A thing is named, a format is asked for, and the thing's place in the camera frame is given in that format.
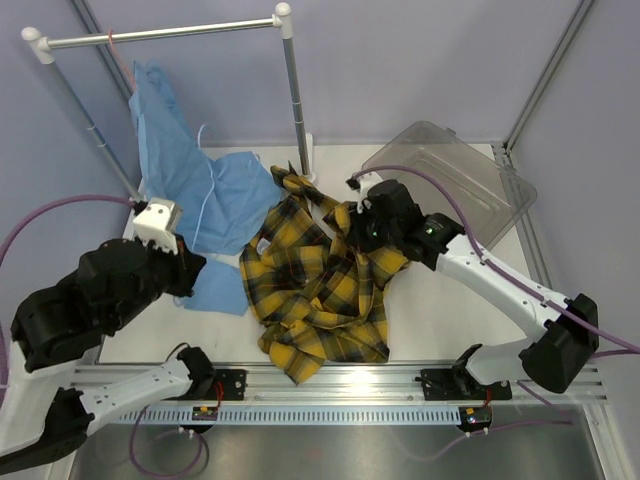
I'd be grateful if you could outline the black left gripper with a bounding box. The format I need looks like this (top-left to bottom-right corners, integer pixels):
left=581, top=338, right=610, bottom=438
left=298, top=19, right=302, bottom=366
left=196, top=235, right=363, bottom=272
left=109, top=231, right=208, bottom=331

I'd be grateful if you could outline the yellow plaid shirt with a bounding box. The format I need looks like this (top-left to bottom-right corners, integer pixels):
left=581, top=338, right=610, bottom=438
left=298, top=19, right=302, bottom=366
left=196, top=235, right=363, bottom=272
left=239, top=166, right=410, bottom=385

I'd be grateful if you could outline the light blue wire hanger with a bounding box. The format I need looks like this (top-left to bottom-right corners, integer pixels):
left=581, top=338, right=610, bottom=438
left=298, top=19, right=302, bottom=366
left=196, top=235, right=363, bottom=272
left=192, top=151, right=280, bottom=255

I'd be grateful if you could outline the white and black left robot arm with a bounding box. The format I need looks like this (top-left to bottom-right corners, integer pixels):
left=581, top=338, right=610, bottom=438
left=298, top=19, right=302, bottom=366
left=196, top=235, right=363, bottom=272
left=1, top=239, right=215, bottom=474

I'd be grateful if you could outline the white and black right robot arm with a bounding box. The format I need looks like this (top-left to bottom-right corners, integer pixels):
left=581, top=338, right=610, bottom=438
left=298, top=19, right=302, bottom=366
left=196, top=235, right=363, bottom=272
left=347, top=178, right=599, bottom=397

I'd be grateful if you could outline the light blue shirt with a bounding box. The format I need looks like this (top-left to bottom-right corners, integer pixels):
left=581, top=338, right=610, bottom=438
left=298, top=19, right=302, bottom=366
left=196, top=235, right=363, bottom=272
left=128, top=59, right=284, bottom=317

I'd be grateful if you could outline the clear plastic bin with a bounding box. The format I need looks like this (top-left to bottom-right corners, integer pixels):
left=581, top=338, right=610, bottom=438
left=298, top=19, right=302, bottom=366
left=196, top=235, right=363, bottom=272
left=362, top=121, right=537, bottom=249

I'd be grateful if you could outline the white and metal clothes rack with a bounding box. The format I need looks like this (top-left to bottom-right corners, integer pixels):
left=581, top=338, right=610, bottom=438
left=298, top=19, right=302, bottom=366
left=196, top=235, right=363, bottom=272
left=21, top=2, right=316, bottom=201

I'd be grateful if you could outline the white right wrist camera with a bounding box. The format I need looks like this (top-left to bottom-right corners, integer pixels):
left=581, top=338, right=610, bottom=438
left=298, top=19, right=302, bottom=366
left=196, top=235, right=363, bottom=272
left=346, top=172, right=383, bottom=214

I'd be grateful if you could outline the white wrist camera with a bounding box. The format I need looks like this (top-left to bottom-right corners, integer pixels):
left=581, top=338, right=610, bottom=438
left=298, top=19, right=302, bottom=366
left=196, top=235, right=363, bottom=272
left=346, top=172, right=383, bottom=214
left=132, top=197, right=182, bottom=255

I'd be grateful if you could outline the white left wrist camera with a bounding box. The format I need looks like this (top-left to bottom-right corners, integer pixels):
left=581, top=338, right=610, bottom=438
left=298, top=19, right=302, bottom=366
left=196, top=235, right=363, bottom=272
left=132, top=197, right=182, bottom=255

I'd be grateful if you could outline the aluminium mounting rail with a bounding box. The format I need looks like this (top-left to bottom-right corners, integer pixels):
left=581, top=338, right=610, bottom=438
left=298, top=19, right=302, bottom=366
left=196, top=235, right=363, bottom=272
left=69, top=359, right=609, bottom=407

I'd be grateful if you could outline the perforated white cable duct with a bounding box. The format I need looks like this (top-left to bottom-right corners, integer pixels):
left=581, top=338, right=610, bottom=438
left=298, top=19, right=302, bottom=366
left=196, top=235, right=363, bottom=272
left=115, top=405, right=462, bottom=426

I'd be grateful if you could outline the pink wire hanger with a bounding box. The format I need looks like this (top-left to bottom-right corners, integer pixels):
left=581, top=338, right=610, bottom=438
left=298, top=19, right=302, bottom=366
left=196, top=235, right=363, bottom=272
left=107, top=29, right=137, bottom=92

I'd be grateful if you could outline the aluminium frame post left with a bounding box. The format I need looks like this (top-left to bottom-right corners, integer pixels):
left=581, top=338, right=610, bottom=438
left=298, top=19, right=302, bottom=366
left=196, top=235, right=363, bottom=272
left=66, top=0, right=133, bottom=107

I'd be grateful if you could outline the aluminium frame post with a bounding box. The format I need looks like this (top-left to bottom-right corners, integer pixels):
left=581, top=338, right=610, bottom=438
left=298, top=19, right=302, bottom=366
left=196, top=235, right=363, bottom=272
left=503, top=0, right=598, bottom=155
left=66, top=0, right=133, bottom=107

